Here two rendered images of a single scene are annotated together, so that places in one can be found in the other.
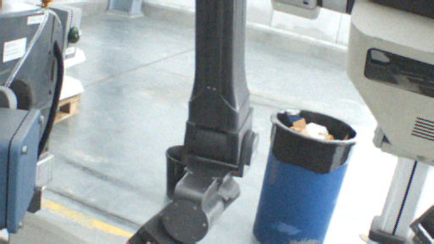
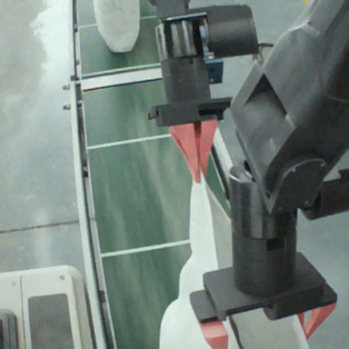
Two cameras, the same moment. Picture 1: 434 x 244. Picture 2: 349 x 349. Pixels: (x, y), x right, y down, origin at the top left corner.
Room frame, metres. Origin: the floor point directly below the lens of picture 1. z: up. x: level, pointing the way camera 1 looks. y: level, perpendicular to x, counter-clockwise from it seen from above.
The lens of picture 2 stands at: (0.90, 0.16, 1.46)
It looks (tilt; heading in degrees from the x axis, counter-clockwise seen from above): 49 degrees down; 242
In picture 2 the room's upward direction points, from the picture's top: straight up
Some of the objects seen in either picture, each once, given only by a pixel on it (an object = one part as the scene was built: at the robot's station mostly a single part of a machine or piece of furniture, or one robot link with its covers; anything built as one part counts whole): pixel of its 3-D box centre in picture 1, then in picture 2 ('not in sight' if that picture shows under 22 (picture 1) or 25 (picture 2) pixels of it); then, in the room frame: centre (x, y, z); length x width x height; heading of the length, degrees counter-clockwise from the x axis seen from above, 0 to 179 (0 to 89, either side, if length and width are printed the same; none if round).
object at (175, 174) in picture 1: (187, 176); not in sight; (3.25, 0.12, 0.13); 0.30 x 0.30 x 0.26
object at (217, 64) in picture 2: not in sight; (198, 52); (0.03, -1.26, 0.35); 0.30 x 0.15 x 0.15; 74
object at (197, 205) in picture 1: (208, 180); (314, 160); (0.69, 0.00, 1.20); 0.11 x 0.09 x 0.12; 166
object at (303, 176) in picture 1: (303, 183); not in sight; (2.98, -0.48, 0.32); 0.51 x 0.48 x 0.65; 164
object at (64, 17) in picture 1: (55, 30); not in sight; (1.02, 0.32, 1.29); 0.08 x 0.05 x 0.09; 74
